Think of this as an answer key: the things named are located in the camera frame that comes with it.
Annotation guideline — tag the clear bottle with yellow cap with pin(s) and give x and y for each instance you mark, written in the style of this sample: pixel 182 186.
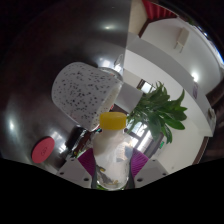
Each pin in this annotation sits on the clear bottle with yellow cap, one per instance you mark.
pixel 111 150

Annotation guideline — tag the red carpeted staircase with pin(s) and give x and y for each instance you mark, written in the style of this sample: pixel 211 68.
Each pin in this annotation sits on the red carpeted staircase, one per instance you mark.
pixel 158 9

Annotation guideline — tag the flat round red coaster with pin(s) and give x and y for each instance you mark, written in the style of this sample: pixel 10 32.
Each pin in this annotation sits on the flat round red coaster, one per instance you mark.
pixel 43 150

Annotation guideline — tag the broad-leaf plant in white pot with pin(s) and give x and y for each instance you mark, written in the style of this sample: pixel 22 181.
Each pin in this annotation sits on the broad-leaf plant in white pot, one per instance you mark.
pixel 156 110

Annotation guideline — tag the white speckled mug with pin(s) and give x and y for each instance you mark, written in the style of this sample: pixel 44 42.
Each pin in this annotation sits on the white speckled mug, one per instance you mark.
pixel 81 90

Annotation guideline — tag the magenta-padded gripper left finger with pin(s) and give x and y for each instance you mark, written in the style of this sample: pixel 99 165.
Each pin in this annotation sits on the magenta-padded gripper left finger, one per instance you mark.
pixel 87 161

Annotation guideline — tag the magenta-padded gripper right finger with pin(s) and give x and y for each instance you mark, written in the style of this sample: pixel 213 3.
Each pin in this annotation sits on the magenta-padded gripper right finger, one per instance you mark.
pixel 139 161

